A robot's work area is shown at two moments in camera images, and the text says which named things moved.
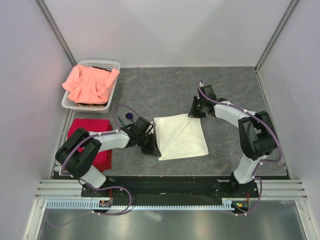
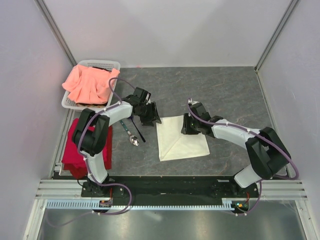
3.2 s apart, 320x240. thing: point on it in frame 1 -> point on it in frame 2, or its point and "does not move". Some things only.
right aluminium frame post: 289,10 does not move
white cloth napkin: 179,136 does not move
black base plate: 175,188 does not move
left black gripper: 152,149 -> 153,115
